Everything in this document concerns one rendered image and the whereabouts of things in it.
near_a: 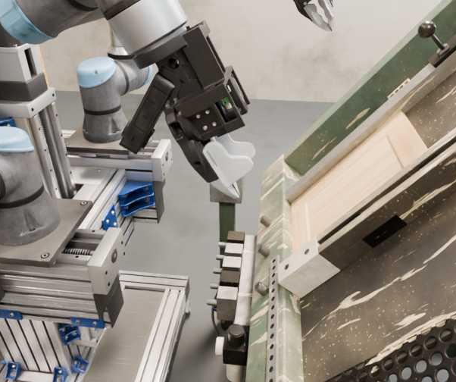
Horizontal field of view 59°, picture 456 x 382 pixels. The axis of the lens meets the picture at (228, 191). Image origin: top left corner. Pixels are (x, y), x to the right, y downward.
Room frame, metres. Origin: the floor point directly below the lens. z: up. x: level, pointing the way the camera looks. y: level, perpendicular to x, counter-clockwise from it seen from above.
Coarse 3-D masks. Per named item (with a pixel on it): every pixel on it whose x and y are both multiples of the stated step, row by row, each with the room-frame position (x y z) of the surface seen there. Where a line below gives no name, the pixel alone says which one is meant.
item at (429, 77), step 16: (448, 64) 0.98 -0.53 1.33; (416, 80) 1.01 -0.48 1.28; (432, 80) 0.99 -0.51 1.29; (400, 96) 1.01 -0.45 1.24; (416, 96) 0.99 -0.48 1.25; (384, 112) 1.00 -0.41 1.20; (368, 128) 1.00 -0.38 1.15; (352, 144) 1.00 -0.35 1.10; (320, 160) 1.06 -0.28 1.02; (336, 160) 1.01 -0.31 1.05; (304, 176) 1.06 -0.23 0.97; (320, 176) 1.01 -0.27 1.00; (288, 192) 1.05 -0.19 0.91; (304, 192) 1.02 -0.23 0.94
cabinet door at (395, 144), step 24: (408, 120) 0.95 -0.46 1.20; (360, 144) 1.00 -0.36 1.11; (384, 144) 0.91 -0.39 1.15; (408, 144) 0.83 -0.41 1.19; (336, 168) 0.99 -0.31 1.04; (360, 168) 0.90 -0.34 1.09; (384, 168) 0.82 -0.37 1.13; (312, 192) 0.98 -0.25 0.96; (336, 192) 0.89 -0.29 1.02; (360, 192) 0.81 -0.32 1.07; (312, 216) 0.88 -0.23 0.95; (336, 216) 0.80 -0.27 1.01
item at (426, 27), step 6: (420, 24) 0.97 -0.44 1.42; (426, 24) 0.95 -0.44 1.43; (432, 24) 0.95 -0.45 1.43; (420, 30) 0.96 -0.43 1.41; (426, 30) 0.95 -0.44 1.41; (432, 30) 0.95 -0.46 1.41; (420, 36) 0.96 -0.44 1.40; (426, 36) 0.95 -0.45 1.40; (432, 36) 0.97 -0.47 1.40; (438, 42) 0.99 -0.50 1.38; (444, 48) 1.00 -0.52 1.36
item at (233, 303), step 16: (240, 240) 1.00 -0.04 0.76; (256, 240) 1.03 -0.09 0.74; (224, 256) 0.92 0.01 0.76; (240, 256) 0.94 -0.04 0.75; (224, 272) 0.85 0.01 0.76; (240, 272) 0.88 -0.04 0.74; (224, 288) 0.79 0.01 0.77; (240, 288) 0.81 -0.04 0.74; (208, 304) 0.77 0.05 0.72; (224, 304) 0.75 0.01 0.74; (240, 304) 0.76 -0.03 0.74; (224, 320) 0.78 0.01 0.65; (240, 320) 0.70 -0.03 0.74; (224, 336) 0.65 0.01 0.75; (240, 336) 0.62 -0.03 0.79; (224, 352) 0.61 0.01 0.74; (240, 352) 0.60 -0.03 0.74; (240, 368) 0.61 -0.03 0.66
